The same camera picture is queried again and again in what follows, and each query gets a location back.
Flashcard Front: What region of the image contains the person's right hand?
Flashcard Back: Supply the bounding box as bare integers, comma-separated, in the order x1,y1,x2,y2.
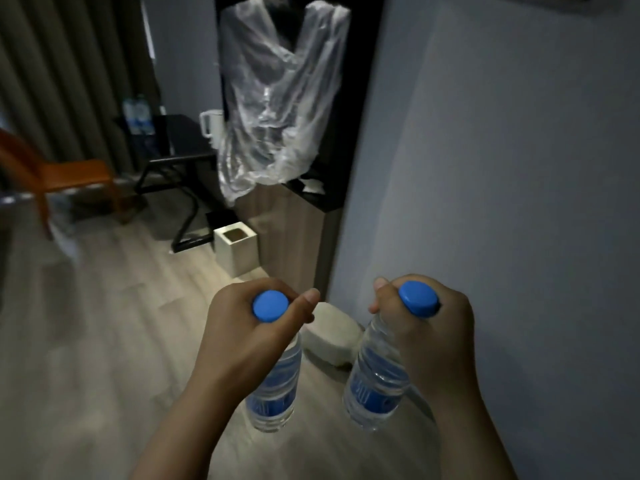
368,274,475,401

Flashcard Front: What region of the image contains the person's left hand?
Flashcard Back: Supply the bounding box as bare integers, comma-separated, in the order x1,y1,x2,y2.
196,278,321,391

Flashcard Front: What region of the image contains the blue-capped water bottle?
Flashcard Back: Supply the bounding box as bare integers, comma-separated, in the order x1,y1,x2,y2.
342,282,442,432
245,290,303,433

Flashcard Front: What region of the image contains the person's left forearm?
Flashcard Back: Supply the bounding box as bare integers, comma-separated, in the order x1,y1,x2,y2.
131,364,262,480

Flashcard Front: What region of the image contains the person's right forearm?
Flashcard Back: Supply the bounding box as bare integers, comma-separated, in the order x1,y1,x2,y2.
418,381,519,480

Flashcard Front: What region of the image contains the white slipper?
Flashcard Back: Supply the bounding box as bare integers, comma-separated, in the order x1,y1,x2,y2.
302,302,365,366

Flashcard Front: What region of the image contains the wooden cabinet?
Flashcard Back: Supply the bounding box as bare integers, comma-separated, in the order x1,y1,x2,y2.
247,167,345,301

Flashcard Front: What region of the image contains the white square waste bin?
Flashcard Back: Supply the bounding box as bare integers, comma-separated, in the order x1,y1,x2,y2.
213,222,260,278

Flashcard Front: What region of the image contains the dark open wardrobe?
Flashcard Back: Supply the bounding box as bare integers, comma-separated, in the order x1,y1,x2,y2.
214,0,387,213

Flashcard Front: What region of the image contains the white electric kettle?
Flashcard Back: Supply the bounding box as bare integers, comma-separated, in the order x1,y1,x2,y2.
199,109,225,139

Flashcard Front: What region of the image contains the black desk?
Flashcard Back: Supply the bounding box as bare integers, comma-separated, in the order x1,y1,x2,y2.
113,114,227,253

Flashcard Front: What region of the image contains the clear plastic garment cover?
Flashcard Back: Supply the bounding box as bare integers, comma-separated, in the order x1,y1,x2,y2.
217,0,351,208

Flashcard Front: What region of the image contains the orange wooden chair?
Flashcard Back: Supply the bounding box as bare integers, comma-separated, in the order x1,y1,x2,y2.
0,128,132,239

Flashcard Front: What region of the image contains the grey curtain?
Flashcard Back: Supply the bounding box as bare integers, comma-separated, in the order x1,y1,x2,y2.
0,0,159,176

